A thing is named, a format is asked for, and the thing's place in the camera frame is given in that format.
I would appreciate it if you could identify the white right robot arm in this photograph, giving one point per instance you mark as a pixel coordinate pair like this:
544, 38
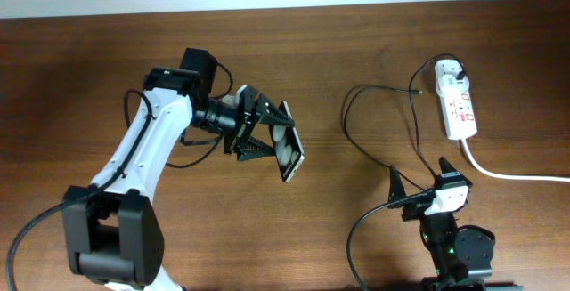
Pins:
461, 254

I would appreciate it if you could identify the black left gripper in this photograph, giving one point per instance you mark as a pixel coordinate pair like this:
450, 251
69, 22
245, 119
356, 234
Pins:
248, 118

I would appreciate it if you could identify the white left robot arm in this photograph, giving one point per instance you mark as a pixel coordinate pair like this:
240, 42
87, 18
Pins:
112, 234

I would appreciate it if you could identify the white power strip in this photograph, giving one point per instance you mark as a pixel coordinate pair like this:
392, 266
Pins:
452, 87

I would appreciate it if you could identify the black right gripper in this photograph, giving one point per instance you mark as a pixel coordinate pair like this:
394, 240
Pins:
414, 208

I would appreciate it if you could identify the black Galaxy smartphone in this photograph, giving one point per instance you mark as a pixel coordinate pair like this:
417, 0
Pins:
289, 151

